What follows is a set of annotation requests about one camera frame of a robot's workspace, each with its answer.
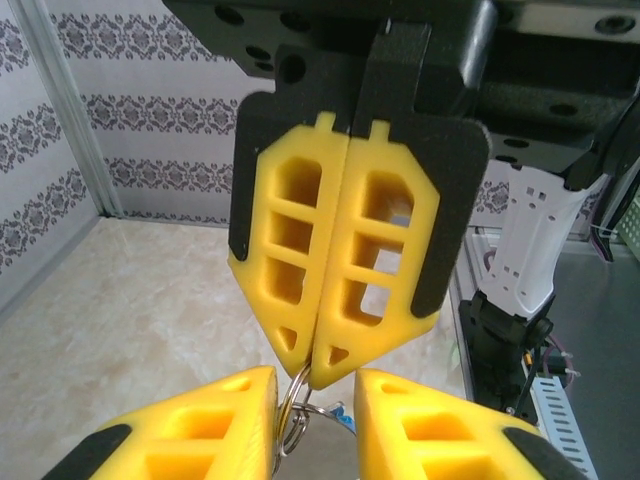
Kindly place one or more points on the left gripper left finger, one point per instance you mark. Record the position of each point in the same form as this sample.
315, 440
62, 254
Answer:
200, 430

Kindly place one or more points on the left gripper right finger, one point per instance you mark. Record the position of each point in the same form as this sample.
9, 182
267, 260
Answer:
440, 440

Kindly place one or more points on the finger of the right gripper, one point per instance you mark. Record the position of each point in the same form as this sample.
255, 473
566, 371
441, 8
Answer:
342, 250
325, 225

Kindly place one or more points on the blue key tag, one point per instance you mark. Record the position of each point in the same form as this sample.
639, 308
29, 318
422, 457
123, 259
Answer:
344, 417

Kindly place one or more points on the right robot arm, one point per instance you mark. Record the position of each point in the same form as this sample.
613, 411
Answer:
540, 240

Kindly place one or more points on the green perforated panel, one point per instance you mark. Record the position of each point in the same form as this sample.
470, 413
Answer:
627, 225

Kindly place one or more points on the grey sheet metal panel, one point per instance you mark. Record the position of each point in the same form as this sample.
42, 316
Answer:
610, 375

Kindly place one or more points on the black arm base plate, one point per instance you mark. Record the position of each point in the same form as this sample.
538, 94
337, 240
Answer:
487, 380

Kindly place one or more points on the aluminium mounting rail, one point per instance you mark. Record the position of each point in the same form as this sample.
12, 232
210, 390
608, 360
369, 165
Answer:
460, 350

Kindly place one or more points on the aluminium frame post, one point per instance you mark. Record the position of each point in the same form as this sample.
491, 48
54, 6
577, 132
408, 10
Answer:
75, 125

